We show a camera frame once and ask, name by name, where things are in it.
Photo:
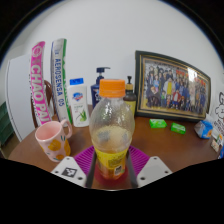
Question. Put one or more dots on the white appliance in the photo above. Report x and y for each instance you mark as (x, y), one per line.
(18, 96)

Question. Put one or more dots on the pink floral mug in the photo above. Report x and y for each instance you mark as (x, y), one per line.
(53, 141)

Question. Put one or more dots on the small green packet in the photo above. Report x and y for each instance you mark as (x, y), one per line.
(157, 123)
(178, 128)

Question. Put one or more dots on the white paper gift bag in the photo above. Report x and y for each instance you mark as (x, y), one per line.
(219, 113)

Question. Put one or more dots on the blue white tissue pack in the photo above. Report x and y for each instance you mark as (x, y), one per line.
(203, 128)

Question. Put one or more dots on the brown pump bottle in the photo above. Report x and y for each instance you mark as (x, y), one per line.
(130, 98)

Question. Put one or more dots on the dark blue pump bottle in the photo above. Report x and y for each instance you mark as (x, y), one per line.
(96, 93)

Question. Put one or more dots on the pink shuttlecock tube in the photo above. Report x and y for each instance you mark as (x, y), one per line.
(39, 86)

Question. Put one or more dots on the orange-capped clear drink bottle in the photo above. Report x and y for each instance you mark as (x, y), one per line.
(111, 130)

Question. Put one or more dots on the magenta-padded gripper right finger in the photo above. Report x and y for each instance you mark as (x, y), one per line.
(151, 170)

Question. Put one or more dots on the white green shuttlecock tube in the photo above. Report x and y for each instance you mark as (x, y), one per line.
(59, 76)

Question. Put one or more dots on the white blue-capped lotion bottle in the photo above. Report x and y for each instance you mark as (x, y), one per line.
(78, 105)

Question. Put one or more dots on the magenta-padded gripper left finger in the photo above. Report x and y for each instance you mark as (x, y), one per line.
(71, 170)

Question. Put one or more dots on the green crate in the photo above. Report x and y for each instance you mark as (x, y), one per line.
(5, 125)

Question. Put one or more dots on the framed group photo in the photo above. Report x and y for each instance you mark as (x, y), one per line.
(171, 86)

